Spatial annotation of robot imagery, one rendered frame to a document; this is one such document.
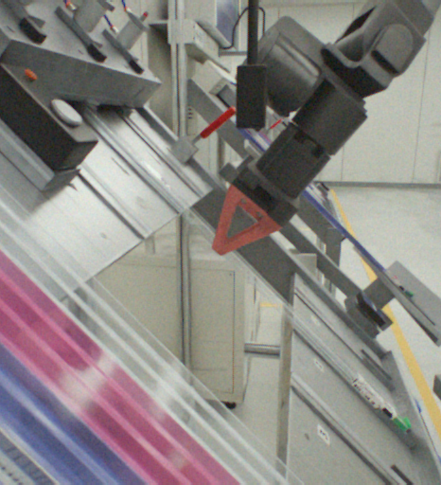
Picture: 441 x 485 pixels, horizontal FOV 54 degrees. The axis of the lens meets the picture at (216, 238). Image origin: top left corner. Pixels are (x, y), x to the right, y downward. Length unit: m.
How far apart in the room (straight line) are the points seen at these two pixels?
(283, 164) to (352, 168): 7.72
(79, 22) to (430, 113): 7.96
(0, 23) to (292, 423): 0.36
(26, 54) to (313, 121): 0.25
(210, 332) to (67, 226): 1.34
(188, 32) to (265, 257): 0.92
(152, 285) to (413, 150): 7.06
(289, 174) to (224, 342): 1.25
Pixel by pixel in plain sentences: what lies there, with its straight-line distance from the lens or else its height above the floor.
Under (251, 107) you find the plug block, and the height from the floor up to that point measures 1.09.
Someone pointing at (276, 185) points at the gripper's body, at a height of 1.02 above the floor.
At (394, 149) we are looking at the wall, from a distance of 8.23.
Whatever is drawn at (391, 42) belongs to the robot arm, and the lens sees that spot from 0.46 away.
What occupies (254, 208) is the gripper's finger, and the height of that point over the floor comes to 0.99.
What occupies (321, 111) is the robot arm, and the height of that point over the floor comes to 1.09.
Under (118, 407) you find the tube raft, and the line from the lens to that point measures 0.22.
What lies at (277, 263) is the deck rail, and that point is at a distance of 0.68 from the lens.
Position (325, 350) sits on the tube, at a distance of 0.51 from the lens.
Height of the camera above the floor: 1.07
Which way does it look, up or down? 15 degrees down
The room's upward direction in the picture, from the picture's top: straight up
